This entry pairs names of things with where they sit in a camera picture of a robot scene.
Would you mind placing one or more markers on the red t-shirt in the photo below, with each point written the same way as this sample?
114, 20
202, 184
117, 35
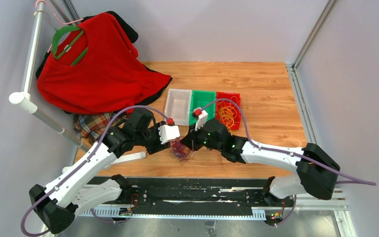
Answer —
78, 72

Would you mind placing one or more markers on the pink clothes hanger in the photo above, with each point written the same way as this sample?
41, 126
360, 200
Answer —
50, 11

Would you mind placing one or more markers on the white plastic bin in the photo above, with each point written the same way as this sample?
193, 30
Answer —
177, 106

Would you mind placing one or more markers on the white clothes rack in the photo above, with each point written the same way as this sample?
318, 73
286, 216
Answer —
22, 98

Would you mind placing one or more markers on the plaid shirt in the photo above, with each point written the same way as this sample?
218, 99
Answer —
91, 127

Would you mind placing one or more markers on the red plastic bin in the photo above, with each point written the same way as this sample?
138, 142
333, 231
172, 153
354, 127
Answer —
226, 112

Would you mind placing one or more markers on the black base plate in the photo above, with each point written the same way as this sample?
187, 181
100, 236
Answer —
198, 197

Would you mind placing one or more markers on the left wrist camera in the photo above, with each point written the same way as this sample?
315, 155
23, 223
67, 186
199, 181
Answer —
168, 133

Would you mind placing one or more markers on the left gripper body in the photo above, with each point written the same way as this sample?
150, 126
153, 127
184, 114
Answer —
153, 142

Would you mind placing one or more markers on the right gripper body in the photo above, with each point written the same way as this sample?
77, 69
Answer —
199, 139

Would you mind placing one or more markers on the aluminium frame rail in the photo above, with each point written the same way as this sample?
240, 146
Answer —
294, 76

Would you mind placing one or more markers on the green plastic bin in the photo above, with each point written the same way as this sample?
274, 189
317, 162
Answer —
200, 99

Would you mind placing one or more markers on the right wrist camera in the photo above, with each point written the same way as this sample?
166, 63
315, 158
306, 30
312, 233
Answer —
201, 117

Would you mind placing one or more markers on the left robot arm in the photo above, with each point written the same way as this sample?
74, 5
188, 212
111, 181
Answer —
62, 200

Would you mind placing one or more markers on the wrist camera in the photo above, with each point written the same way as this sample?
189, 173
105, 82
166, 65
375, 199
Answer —
201, 117
168, 133

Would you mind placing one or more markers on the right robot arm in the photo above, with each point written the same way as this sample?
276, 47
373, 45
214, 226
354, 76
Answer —
313, 170

